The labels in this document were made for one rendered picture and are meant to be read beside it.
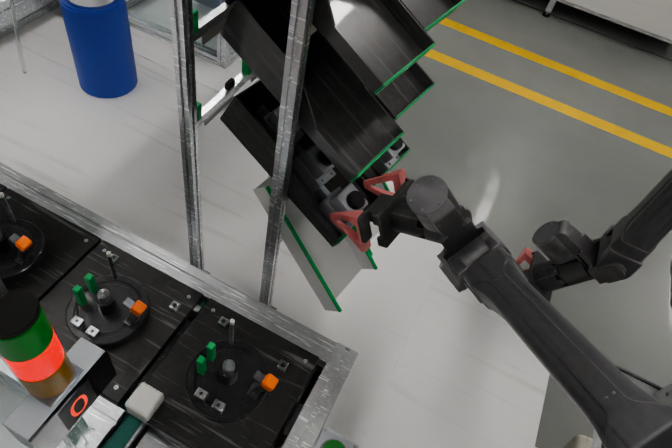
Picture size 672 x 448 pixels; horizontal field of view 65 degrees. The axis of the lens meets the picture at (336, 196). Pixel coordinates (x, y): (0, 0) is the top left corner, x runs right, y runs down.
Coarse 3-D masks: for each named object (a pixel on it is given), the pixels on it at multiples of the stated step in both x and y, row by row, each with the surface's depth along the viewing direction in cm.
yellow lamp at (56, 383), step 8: (64, 352) 58; (64, 360) 58; (64, 368) 58; (72, 368) 61; (56, 376) 57; (64, 376) 59; (72, 376) 61; (24, 384) 56; (32, 384) 56; (40, 384) 56; (48, 384) 57; (56, 384) 58; (64, 384) 59; (32, 392) 58; (40, 392) 58; (48, 392) 58; (56, 392) 59
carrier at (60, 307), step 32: (96, 256) 104; (128, 256) 105; (64, 288) 99; (96, 288) 97; (128, 288) 99; (160, 288) 102; (192, 288) 103; (64, 320) 95; (96, 320) 94; (160, 320) 98; (128, 352) 93; (160, 352) 95; (128, 384) 90
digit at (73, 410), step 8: (88, 384) 65; (80, 392) 64; (88, 392) 66; (72, 400) 63; (80, 400) 64; (88, 400) 66; (64, 408) 62; (72, 408) 63; (80, 408) 65; (64, 416) 62; (72, 416) 64; (80, 416) 66; (64, 424) 63; (72, 424) 65
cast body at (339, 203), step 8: (352, 184) 87; (320, 192) 89; (328, 192) 89; (336, 192) 88; (344, 192) 85; (352, 192) 85; (328, 200) 87; (336, 200) 85; (344, 200) 85; (352, 200) 84; (360, 200) 85; (320, 208) 89; (328, 208) 87; (336, 208) 86; (344, 208) 85; (352, 208) 85; (360, 208) 86; (328, 216) 89; (352, 224) 88; (344, 232) 88
